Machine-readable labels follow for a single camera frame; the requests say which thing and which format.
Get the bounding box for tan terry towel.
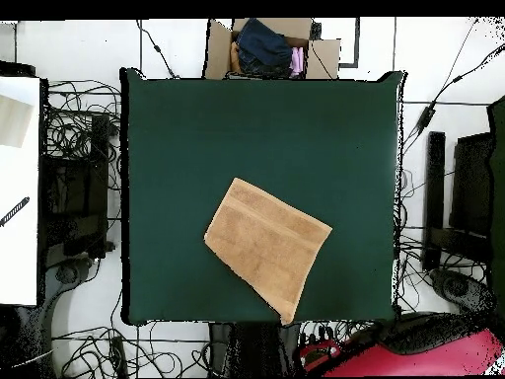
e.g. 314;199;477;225
203;177;333;326

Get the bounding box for black flat device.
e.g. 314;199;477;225
0;60;36;78

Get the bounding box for dark green table cloth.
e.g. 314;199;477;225
119;67;407;327

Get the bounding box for tan garment in box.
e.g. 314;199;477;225
229;40;244;75

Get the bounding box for pink garment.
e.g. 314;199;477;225
289;45;307;78

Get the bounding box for open cardboard box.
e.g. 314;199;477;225
202;17;342;81

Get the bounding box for dark blue jeans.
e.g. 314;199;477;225
235;18;294;78

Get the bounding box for black power strip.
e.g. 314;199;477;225
108;335;128;378

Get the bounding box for white desk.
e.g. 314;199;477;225
0;76;42;307

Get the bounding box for beige paper sheet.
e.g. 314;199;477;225
0;94;35;149

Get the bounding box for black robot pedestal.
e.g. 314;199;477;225
208;322;301;378

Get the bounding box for tangle of black cables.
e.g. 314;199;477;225
50;321;212;378
44;78;122;190
297;320;376;348

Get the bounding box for black cable with inline plug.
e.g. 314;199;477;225
135;19;180;80

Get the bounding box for black cable with adapter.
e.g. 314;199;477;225
401;41;505;159

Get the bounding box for black metal frame piece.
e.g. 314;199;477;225
337;17;361;69

